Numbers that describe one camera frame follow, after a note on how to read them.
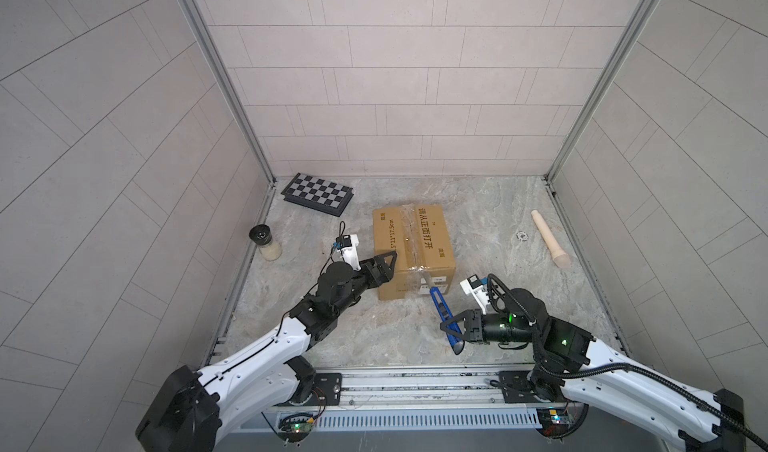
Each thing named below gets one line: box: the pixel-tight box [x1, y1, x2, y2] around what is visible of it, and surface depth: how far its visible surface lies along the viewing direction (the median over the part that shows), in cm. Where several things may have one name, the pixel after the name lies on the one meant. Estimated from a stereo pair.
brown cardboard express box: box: [372, 204, 457, 301], surface depth 80 cm
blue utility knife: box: [430, 287, 465, 355], surface depth 68 cm
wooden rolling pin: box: [531, 210, 571, 269], surface depth 96 cm
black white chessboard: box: [281, 172, 354, 217], surface depth 110 cm
